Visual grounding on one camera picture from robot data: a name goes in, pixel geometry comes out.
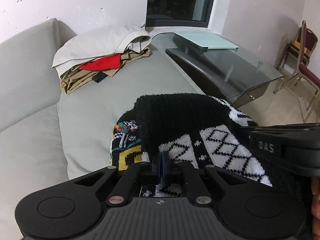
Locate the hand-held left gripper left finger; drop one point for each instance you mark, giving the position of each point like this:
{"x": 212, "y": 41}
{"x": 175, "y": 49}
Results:
{"x": 159, "y": 166}

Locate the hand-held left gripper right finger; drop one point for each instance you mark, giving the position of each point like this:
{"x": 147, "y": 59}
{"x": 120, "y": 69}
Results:
{"x": 166, "y": 166}

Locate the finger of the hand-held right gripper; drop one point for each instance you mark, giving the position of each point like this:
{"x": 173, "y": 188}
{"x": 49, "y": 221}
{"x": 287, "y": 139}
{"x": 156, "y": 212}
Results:
{"x": 270, "y": 128}

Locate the black patterned knit sweater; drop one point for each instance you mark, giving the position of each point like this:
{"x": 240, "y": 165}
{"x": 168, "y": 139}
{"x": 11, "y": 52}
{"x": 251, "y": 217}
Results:
{"x": 180, "y": 115}

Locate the person's right hand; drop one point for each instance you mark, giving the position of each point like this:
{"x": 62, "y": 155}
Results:
{"x": 316, "y": 197}

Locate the glass side table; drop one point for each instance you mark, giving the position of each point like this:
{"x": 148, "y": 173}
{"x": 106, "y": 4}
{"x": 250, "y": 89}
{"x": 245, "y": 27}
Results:
{"x": 225, "y": 67}

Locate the grey sofa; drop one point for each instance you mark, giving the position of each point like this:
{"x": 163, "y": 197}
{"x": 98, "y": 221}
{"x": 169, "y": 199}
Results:
{"x": 95, "y": 110}

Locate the maroon metal chair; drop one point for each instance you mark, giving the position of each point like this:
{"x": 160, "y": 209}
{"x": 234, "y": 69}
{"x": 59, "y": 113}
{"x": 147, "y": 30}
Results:
{"x": 312, "y": 40}

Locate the small black tag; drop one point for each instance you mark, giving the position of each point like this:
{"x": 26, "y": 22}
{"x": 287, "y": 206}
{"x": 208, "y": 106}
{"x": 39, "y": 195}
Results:
{"x": 99, "y": 77}

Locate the pale green tablet case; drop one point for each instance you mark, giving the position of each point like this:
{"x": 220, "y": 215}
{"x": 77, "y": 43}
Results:
{"x": 207, "y": 40}

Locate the red cloth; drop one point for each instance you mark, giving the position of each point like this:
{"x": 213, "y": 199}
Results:
{"x": 102, "y": 63}

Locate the tan folded garment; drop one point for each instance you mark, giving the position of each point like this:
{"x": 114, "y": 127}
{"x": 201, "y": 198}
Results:
{"x": 75, "y": 80}

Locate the white folded garment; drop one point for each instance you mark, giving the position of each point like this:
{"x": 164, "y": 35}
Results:
{"x": 97, "y": 42}

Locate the dark framed window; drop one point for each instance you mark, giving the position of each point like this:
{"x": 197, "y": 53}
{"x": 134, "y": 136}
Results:
{"x": 175, "y": 2}

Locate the gold frame chair maroon seat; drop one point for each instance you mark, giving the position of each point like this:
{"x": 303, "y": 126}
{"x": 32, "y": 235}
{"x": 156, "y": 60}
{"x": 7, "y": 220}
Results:
{"x": 310, "y": 73}

